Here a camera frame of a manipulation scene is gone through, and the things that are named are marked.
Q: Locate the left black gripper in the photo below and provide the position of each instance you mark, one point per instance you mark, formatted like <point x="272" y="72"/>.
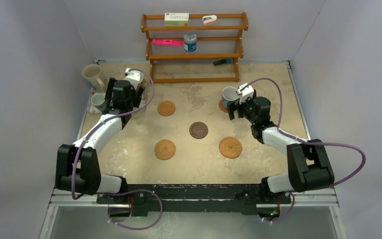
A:
<point x="136" y="95"/>

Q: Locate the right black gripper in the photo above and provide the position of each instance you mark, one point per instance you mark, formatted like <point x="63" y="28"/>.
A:
<point x="234" y="106"/>

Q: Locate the blue mug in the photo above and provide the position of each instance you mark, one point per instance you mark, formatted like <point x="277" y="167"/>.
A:
<point x="229" y="94"/>

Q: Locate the woven rattan coaster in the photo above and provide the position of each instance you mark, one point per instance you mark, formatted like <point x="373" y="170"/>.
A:
<point x="230" y="147"/>
<point x="164" y="149"/>

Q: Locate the dark brown wooden coaster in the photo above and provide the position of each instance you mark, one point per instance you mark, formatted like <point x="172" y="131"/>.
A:
<point x="198" y="130"/>

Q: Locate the smooth wooden coaster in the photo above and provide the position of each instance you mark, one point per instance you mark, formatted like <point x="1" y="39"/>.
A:
<point x="222" y="107"/>
<point x="166" y="108"/>

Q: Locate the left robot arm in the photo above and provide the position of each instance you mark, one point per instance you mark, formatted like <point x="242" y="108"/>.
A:
<point x="77" y="168"/>

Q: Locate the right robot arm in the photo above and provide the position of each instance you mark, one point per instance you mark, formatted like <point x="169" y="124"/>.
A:
<point x="308" y="165"/>

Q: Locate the small grey white mug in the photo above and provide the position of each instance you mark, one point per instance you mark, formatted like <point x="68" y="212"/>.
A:
<point x="98" y="101"/>

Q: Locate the floral pattern tray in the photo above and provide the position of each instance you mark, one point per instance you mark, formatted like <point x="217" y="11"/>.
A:
<point x="93" y="110"/>

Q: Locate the tall cream mug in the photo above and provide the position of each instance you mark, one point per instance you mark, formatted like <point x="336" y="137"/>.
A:
<point x="94" y="75"/>

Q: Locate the black blue marker pen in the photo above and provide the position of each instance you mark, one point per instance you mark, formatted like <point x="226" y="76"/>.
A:
<point x="223" y="61"/>

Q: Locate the pink highlighter marker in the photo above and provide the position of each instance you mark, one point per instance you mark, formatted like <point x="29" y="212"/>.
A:
<point x="167" y="42"/>

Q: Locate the wooden three-tier shelf rack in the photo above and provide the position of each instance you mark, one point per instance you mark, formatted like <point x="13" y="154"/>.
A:
<point x="234" y="56"/>

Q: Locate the blue white lidded jar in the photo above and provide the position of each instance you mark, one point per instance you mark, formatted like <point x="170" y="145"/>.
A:
<point x="189" y="42"/>

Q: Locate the white green cardboard box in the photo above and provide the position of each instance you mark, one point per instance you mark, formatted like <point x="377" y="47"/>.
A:
<point x="176" y="19"/>

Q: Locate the pink white small device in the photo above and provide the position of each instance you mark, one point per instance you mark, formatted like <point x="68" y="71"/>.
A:
<point x="209" y="20"/>

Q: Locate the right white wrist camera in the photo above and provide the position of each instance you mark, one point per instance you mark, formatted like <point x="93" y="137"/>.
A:
<point x="245" y="92"/>

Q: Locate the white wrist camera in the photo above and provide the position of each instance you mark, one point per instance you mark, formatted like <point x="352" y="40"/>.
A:
<point x="245" y="92"/>
<point x="133" y="76"/>

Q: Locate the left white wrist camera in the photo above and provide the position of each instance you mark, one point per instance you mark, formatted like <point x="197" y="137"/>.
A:
<point x="133" y="76"/>

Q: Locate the black aluminium base frame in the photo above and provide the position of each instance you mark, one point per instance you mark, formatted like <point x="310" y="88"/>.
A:
<point x="194" y="211"/>

